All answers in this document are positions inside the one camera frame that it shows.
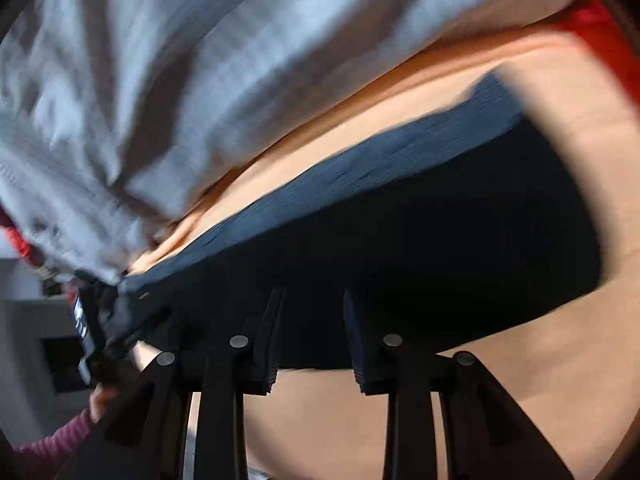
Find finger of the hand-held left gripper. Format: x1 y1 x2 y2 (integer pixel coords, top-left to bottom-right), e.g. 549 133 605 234
99 282 166 357

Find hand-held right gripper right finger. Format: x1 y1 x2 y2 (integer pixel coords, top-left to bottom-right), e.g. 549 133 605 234
343 289 576 480

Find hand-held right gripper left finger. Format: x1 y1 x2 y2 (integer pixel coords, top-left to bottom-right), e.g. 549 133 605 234
55 287 287 480

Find black pants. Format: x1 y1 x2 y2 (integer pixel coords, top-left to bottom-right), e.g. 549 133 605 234
100 72 604 387

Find person's left forearm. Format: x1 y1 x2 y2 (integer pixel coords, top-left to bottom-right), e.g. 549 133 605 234
9 406 97 470

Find person's left hand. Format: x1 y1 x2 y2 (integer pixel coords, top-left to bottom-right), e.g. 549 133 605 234
88 383 120 421

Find red cloth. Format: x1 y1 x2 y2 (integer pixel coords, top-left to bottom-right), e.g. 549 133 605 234
0 206 47 267

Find orange bed sheet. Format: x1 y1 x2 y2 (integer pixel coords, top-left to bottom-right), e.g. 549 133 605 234
125 25 640 480

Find grey striped quilt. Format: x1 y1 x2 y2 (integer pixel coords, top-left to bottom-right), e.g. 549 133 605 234
0 0 586 286

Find red embroidered pillow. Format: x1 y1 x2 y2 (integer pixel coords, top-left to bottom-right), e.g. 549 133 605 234
520 0 640 108

